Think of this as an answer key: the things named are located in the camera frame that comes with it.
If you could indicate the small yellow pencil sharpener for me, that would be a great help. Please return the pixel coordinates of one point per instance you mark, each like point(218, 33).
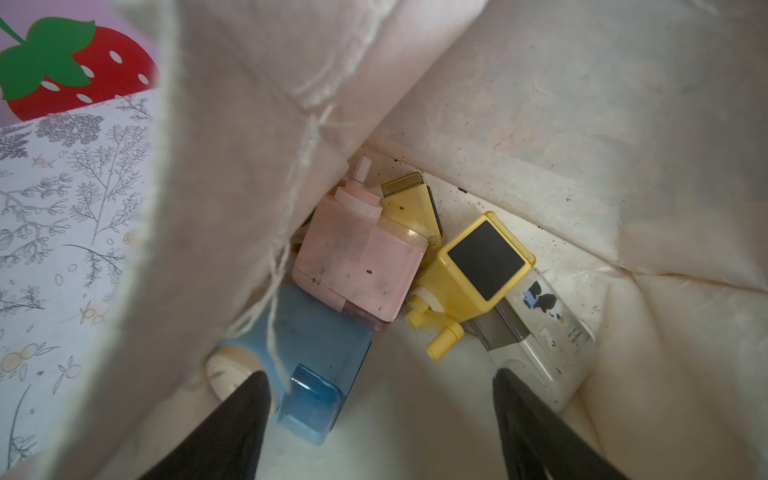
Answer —
point(408, 201)

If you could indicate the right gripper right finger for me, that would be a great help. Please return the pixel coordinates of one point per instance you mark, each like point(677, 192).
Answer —
point(536, 442)

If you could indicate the bright blue pencil sharpener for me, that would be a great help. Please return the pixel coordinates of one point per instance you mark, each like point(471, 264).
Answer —
point(322, 351)

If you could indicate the white panda pencil sharpener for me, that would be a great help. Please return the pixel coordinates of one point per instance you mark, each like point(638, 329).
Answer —
point(534, 333)

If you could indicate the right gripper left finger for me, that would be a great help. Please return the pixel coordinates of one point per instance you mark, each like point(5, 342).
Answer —
point(228, 443)

